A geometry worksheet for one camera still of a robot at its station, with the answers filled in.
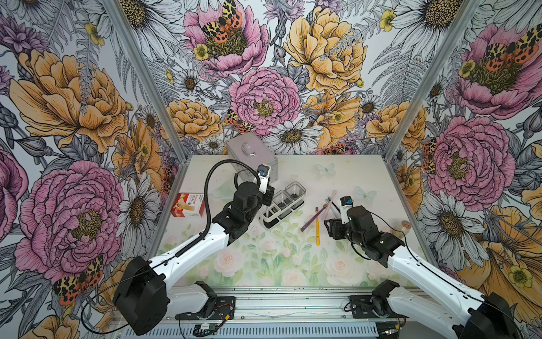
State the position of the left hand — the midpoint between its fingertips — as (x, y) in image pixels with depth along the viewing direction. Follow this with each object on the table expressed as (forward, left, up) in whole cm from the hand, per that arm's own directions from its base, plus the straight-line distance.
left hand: (266, 183), depth 79 cm
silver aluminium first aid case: (+28, +9, -9) cm, 31 cm away
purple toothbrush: (+3, -26, -23) cm, 34 cm away
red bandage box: (+4, +36, -20) cm, 41 cm away
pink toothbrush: (+4, -28, -22) cm, 36 cm away
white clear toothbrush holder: (+5, -8, -22) cm, 24 cm away
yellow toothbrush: (-6, -22, -24) cm, 33 cm away
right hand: (-11, -25, -13) cm, 30 cm away
